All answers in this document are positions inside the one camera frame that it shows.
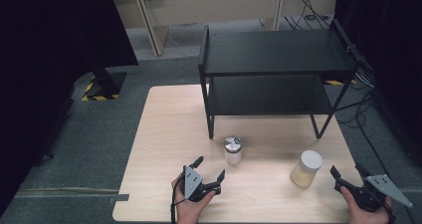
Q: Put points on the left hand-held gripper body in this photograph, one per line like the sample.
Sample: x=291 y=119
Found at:
x=193 y=184

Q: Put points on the black two-tier shelf rack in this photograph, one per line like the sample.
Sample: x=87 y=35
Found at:
x=275 y=51

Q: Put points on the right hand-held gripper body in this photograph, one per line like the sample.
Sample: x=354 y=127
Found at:
x=375 y=192

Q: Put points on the black stand base hazard tape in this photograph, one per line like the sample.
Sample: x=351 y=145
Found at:
x=106 y=84

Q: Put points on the dark curtain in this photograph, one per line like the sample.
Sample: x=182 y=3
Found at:
x=394 y=51
x=49 y=68

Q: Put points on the grey floor tape strip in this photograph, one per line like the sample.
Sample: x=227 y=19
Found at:
x=119 y=198

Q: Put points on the beige office desk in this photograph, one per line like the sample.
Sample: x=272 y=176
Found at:
x=212 y=11

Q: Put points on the white lid jar yellow contents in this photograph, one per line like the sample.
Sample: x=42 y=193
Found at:
x=307 y=171

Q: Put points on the person's left hand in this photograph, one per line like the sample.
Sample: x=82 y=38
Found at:
x=189 y=212

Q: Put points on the person's right hand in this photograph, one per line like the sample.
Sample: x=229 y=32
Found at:
x=368 y=218

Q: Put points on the silver lid jar white contents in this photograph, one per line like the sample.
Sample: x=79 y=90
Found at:
x=233 y=151

